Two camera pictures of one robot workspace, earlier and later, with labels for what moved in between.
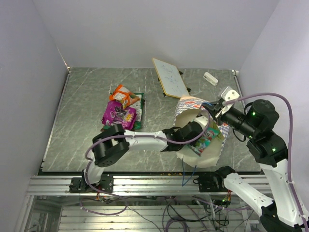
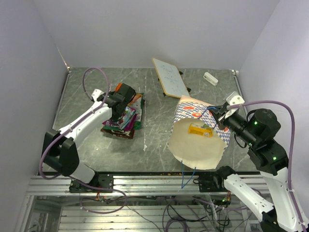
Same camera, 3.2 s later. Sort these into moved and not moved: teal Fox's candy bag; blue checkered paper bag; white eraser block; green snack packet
Moved: teal Fox's candy bag
Not moved: white eraser block; blue checkered paper bag; green snack packet
